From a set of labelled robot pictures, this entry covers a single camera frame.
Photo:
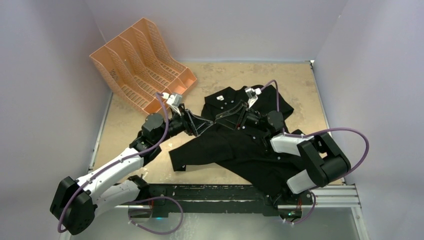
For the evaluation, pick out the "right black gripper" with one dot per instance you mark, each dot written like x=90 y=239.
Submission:
x=233 y=118

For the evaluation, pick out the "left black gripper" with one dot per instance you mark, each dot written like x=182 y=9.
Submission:
x=198 y=124

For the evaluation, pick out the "black button shirt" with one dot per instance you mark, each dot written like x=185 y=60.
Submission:
x=240 y=151

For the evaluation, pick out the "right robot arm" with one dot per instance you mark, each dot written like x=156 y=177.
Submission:
x=320 y=157

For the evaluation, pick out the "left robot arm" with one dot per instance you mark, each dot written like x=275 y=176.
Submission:
x=77 y=202

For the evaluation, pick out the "orange plastic file organizer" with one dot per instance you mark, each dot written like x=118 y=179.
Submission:
x=137 y=63

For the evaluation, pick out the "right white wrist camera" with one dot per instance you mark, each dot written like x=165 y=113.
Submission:
x=253 y=95

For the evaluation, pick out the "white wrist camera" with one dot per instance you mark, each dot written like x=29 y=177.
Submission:
x=173 y=100
x=253 y=95

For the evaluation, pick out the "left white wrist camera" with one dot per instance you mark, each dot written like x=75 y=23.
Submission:
x=173 y=100

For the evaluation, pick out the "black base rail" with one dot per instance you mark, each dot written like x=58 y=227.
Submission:
x=220 y=199

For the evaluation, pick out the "aluminium frame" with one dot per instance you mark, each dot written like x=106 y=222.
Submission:
x=335 y=214

